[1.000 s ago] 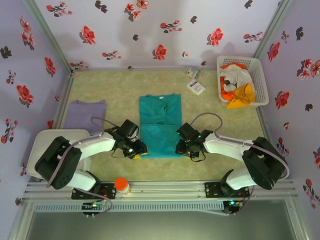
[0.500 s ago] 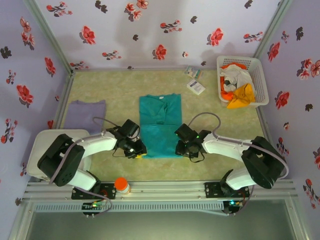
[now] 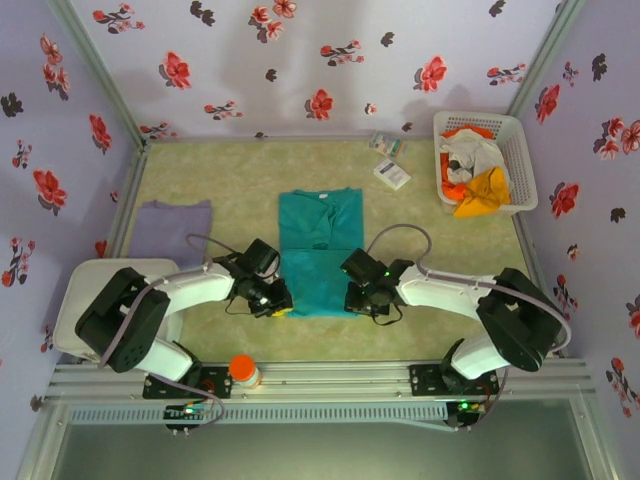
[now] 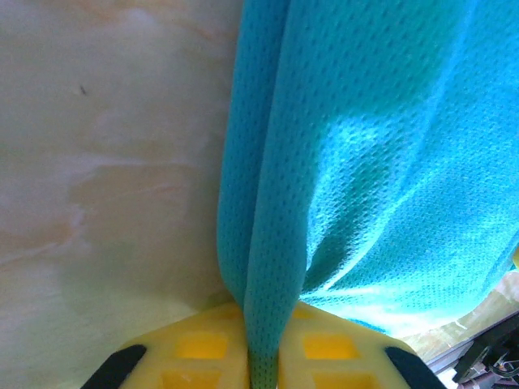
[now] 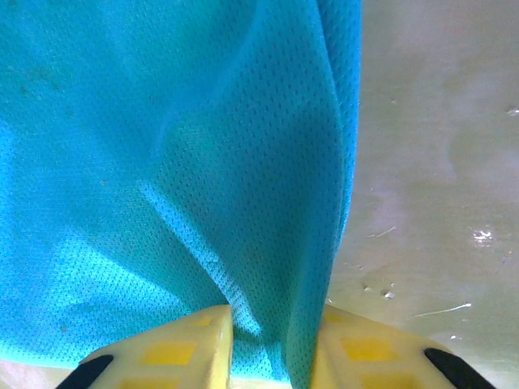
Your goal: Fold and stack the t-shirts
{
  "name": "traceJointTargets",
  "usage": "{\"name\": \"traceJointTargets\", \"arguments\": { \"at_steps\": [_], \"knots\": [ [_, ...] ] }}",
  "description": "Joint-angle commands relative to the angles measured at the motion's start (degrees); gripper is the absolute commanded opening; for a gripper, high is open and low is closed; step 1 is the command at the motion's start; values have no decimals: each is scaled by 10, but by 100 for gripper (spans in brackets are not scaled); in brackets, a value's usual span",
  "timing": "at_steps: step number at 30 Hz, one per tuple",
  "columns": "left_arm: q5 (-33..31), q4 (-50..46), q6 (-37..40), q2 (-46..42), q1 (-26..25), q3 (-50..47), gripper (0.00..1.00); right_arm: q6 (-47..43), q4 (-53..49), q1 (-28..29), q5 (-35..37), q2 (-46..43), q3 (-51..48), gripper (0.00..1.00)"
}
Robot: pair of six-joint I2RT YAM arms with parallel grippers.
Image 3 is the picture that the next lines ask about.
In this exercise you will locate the teal t-shirt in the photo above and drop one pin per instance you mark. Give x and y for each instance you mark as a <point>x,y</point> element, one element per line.
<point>320,235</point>

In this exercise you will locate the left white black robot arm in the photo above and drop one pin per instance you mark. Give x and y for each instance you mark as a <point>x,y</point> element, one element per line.
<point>190,290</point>

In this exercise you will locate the jar with orange lid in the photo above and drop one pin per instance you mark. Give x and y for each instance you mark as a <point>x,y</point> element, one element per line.
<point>243,369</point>

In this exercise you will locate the folded lavender t-shirt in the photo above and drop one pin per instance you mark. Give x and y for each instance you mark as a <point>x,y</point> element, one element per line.
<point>170,230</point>

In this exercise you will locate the white purple paper packet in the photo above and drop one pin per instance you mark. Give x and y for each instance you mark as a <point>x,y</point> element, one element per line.
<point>392,174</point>

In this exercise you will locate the red-orange t-shirt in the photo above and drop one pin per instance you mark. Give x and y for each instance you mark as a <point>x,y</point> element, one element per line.
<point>447,175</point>

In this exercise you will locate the green white paper packet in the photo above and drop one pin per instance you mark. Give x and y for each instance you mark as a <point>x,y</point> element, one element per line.
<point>388,144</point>

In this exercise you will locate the white grey t-shirt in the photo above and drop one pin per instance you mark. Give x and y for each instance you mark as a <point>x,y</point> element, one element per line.
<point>475,152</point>

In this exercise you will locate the white plastic laundry basket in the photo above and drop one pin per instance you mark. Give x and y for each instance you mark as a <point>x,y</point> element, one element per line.
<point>522,160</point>

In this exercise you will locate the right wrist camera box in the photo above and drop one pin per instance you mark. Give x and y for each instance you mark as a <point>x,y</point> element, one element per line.
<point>362,266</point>

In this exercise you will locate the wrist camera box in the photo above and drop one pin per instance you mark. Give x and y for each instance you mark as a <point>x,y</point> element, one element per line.
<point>262,256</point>
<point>362,266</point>

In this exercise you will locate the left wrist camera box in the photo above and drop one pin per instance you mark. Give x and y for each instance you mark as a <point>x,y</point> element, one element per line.
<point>262,256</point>

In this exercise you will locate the aluminium mounting rail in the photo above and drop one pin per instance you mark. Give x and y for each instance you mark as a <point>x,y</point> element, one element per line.
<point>325,377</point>

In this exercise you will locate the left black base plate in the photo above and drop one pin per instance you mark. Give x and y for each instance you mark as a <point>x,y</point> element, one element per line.
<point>220,382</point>

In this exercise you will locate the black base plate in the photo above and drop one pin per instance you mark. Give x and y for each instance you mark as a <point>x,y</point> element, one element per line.
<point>220,382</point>
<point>425,380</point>

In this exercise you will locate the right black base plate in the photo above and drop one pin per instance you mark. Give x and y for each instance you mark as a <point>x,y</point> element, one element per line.
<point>425,380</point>

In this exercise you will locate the aluminium side rail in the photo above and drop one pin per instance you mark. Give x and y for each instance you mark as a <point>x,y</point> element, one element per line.
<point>127,200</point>

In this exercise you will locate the aluminium corner post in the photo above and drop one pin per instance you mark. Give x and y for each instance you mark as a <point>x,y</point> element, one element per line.
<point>95,70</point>
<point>545,60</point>

